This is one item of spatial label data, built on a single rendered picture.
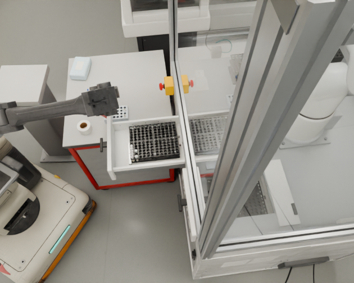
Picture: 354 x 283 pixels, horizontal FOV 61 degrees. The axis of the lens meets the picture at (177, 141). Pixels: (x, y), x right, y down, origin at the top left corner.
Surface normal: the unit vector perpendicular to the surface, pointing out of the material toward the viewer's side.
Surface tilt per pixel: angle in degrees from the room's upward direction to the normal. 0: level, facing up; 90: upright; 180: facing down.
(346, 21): 90
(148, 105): 0
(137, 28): 90
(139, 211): 0
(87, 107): 48
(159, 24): 90
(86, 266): 0
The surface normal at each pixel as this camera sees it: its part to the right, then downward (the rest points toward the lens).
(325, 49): 0.12, 0.86
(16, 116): -0.27, 0.28
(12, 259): 0.00, -0.49
